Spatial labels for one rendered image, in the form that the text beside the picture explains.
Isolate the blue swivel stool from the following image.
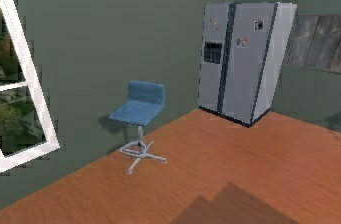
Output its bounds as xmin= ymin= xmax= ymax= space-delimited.
xmin=108 ymin=80 xmax=168 ymax=175

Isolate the grey two-door fridge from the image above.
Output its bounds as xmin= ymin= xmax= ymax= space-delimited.
xmin=197 ymin=1 xmax=298 ymax=128

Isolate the white framed window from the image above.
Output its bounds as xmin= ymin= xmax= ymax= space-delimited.
xmin=0 ymin=0 xmax=61 ymax=183

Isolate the grey wooden wall picture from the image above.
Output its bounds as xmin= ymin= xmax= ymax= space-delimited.
xmin=285 ymin=13 xmax=341 ymax=78

